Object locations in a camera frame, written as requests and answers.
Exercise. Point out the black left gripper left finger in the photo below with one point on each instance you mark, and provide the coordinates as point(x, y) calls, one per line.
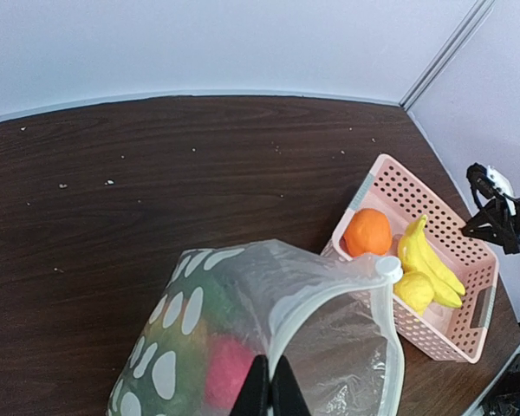
point(252, 399)

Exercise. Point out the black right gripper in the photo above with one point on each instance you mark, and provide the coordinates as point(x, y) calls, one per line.
point(494, 224)

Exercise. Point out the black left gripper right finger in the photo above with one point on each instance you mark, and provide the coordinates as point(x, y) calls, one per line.
point(287, 398)

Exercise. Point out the red toy apple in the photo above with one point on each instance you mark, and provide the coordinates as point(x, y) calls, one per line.
point(229, 364)

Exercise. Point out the yellow toy banana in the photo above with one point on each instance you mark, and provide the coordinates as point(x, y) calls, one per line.
point(416, 254)

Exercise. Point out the clear polka dot zip bag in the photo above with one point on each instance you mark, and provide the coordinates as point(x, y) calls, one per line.
point(331, 319)

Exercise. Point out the green orange toy mango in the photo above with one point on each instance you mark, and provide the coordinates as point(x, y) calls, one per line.
point(168, 365)

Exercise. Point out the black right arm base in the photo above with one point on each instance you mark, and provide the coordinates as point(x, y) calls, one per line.
point(504, 396)

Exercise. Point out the pink perforated plastic basket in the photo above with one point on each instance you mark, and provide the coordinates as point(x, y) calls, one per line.
point(442, 333)

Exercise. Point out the yellow toy lemon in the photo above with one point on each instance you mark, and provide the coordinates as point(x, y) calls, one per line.
point(415, 290)

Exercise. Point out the orange toy fruit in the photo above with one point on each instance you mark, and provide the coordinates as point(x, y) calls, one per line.
point(369, 232)

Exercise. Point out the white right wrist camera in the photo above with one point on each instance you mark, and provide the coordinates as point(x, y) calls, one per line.
point(488, 182)

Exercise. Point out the right aluminium corner post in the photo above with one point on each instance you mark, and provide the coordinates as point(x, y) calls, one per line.
point(468, 26)

